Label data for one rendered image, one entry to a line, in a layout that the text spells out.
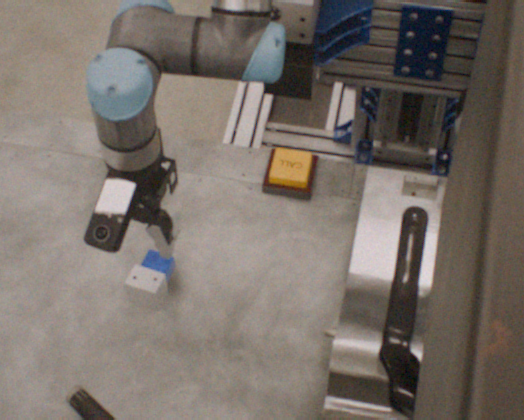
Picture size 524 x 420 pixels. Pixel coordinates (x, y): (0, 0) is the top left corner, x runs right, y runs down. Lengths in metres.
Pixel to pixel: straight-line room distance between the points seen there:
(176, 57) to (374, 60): 0.72
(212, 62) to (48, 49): 1.80
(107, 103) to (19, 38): 1.89
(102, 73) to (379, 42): 0.80
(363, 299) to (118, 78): 0.50
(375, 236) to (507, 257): 1.35
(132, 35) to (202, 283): 0.47
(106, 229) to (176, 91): 1.58
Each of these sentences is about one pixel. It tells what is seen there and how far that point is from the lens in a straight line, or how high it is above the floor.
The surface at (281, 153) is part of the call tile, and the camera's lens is 1.74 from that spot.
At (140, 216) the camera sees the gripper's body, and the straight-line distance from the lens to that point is 1.44.
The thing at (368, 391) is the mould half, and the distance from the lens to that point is 1.46.
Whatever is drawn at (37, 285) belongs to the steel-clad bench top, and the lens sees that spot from 1.68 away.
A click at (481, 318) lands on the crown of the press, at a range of 0.24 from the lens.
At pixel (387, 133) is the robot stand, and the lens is 2.32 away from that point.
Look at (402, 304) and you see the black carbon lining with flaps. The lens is 1.53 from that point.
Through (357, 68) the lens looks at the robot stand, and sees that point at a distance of 2.01.
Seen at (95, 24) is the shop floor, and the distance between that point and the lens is 3.14.
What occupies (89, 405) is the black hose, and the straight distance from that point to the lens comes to 1.53.
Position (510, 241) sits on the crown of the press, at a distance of 0.25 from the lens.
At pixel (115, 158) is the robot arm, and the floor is 1.16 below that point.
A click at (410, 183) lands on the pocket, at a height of 0.87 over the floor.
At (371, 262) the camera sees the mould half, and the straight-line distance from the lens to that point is 1.57.
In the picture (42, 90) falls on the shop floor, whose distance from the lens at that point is 3.00.
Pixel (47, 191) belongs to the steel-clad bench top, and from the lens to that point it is 1.78.
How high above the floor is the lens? 2.21
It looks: 55 degrees down
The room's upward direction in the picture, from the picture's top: 1 degrees counter-clockwise
